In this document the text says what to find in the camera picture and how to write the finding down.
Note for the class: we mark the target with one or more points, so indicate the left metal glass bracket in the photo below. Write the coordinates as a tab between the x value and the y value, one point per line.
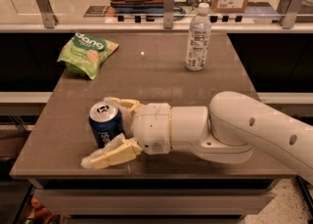
48	16

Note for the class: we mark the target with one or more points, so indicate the green rice chip bag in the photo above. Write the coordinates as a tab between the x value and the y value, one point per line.
84	54

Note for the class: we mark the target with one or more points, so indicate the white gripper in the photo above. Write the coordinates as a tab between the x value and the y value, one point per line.
152	127

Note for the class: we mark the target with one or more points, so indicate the grey table drawer front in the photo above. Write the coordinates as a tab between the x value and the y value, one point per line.
155	202

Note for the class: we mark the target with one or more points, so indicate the middle metal glass bracket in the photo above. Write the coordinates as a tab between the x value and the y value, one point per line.
168	11

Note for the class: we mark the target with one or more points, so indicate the right metal glass bracket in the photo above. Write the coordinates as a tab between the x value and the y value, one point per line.
289	18

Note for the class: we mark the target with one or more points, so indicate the metal glass bracket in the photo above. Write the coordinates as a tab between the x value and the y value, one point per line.
168	11
48	16
289	18

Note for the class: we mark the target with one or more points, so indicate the blue pepsi can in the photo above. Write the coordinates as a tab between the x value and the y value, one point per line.
105	121

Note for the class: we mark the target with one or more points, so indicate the clear plastic water bottle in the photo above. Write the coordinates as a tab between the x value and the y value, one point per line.
198	39

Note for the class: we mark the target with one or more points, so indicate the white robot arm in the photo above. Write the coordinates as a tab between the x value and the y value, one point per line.
226	131

